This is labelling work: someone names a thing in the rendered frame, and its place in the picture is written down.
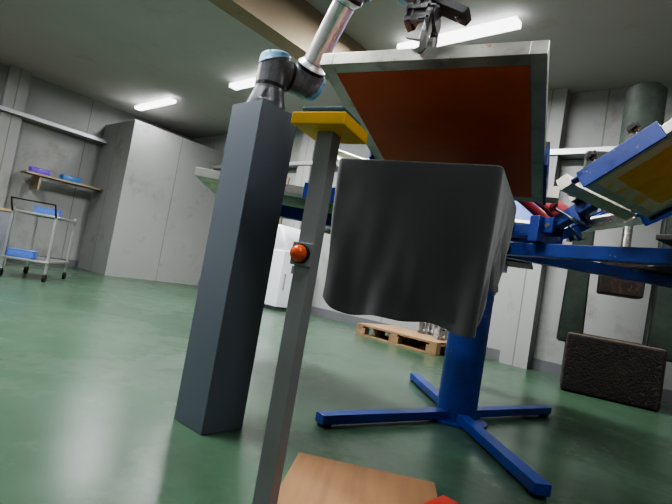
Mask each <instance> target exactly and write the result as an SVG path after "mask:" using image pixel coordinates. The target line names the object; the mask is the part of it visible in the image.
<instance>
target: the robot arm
mask: <svg viewBox="0 0 672 504"><path fill-rule="evenodd" d="M368 2H370V0H332V2H331V4H330V6H329V8H328V10H327V12H326V14H325V16H324V19H323V21H322V23H321V25H320V27H319V29H318V31H317V33H316V35H315V37H314V39H313V41H312V43H311V45H310V47H309V49H308V51H307V53H306V55H305V56H304V57H301V58H299V60H298V62H297V64H296V63H294V62H292V61H290V60H291V56H290V55H289V54H288V53H287V52H285V51H282V50H277V49H270V50H265V51H264V52H262V53H261V55H260V59H259V62H258V69H257V74H256V80H255V85H254V89H253V90H252V92H251V94H250V96H249V98H248V99H247V102H249V101H255V100H260V99H264V100H266V101H268V102H270V103H272V104H274V105H275V106H277V107H279V108H281V109H283V110H285V111H286V108H285V102H284V92H286V93H288V94H291V95H293V96H296V97H298V98H300V99H302V100H306V101H313V100H315V99H317V98H318V97H319V96H320V94H321V93H322V91H323V89H324V85H325V77H324V75H325V73H324V71H323V70H322V68H321V66H320V62H321V59H322V56H323V54H328V53H332V51H333V50H334V48H335V46H336V44H337V42H338V40H339V38H340V36H341V34H342V32H343V31H344V29H345V27H346V25H347V23H348V21H349V19H350V17H351V15H352V14H353V12H354V10H355V9H358V8H360V7H361V6H362V4H363V3H368ZM398 3H399V4H400V5H402V6H405V7H406V11H405V14H404V18H403V21H404V24H405V27H406V29H407V32H408V33H407V34H406V36H405V38H406V39H408V40H413V41H418V42H419V46H418V47H416V48H419V50H418V53H419V54H421V53H422V52H423V51H424V50H425V49H426V48H427V47H437V43H438V36H439V32H440V27H441V19H440V18H441V17H442V16H443V17H446V18H448V19H450V20H452V21H454V22H456V23H459V24H461V25H463V26H467V25H468V24H469V23H470V22H471V21H472V19H471V13H470V8H469V7H468V6H466V5H463V4H461V3H459V2H456V1H454V0H398ZM429 35H430V38H429Z"/></svg>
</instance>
